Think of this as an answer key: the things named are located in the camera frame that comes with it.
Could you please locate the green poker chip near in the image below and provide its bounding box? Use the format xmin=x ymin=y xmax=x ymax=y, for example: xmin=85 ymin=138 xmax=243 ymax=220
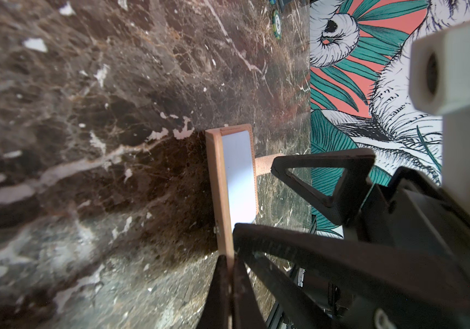
xmin=272 ymin=10 xmax=282 ymax=40

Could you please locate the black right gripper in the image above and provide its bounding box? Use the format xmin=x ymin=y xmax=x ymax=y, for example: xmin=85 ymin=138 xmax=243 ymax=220
xmin=233 ymin=148 xmax=470 ymax=328

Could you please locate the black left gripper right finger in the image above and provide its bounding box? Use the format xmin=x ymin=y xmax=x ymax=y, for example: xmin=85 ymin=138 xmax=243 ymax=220
xmin=232 ymin=258 xmax=267 ymax=329

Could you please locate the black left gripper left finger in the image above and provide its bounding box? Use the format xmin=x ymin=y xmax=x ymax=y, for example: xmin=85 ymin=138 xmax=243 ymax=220
xmin=196 ymin=255 xmax=231 ymax=329

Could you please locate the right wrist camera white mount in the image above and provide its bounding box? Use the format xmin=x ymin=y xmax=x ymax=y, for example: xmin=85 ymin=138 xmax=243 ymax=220
xmin=409 ymin=22 xmax=470 ymax=215

